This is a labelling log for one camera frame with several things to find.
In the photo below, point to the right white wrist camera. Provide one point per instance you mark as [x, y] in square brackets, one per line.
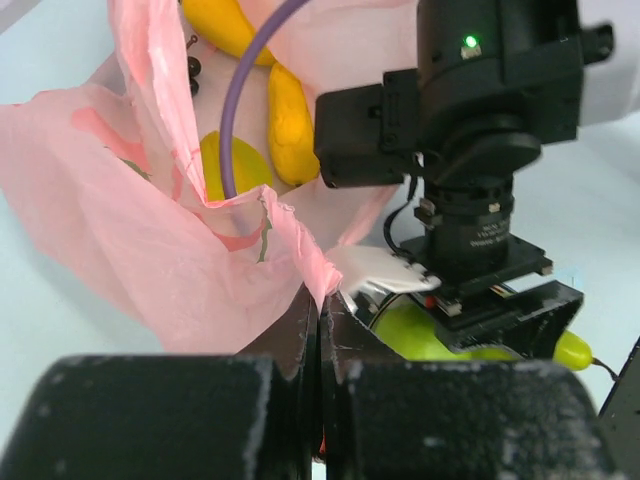
[378, 269]

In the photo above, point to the yellow fake banana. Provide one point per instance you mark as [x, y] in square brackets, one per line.
[290, 131]

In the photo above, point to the pink plastic bag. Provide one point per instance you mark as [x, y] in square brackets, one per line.
[110, 184]

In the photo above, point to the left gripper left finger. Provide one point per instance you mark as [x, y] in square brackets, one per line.
[242, 416]

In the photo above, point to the yellow fake starfruit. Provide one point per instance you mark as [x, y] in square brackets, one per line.
[249, 166]

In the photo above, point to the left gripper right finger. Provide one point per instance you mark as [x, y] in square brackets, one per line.
[389, 418]

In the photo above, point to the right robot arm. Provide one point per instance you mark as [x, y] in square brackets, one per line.
[495, 82]

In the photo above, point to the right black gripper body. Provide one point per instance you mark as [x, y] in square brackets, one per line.
[478, 310]

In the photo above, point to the black fake grapes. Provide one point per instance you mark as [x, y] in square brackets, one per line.
[194, 66]

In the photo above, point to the orange yellow fake mango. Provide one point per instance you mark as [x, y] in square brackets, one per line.
[222, 23]

